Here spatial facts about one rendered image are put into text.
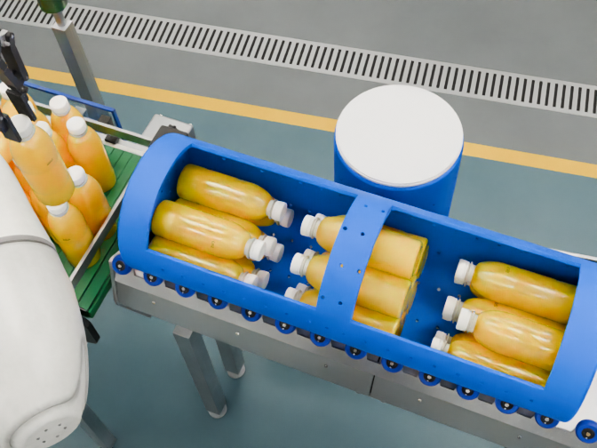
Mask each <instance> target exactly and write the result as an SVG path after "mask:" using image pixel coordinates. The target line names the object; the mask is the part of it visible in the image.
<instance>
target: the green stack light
mask: <svg viewBox="0 0 597 448"><path fill-rule="evenodd" d="M36 1H37V2H38V5H39V7H40V9H41V11H42V12H45V13H49V14H53V13H57V12H61V11H62V10H64V9H65V8H66V6H67V4H68V0H36Z"/></svg>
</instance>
